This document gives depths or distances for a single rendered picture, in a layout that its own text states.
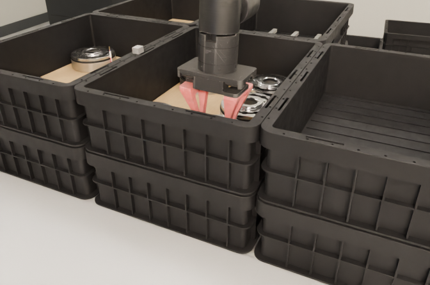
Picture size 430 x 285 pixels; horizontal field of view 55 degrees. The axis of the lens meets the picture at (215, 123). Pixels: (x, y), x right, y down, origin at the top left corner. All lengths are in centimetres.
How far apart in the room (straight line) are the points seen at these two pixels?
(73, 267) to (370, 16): 364
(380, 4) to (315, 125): 330
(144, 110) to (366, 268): 36
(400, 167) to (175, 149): 30
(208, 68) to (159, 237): 29
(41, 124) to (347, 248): 52
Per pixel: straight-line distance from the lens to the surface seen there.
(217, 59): 57
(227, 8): 56
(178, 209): 66
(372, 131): 76
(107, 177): 72
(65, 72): 102
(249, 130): 52
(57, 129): 74
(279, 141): 50
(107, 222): 74
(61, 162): 78
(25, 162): 85
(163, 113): 56
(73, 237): 72
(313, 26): 127
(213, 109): 78
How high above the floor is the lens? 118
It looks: 28 degrees down
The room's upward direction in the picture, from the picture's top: straight up
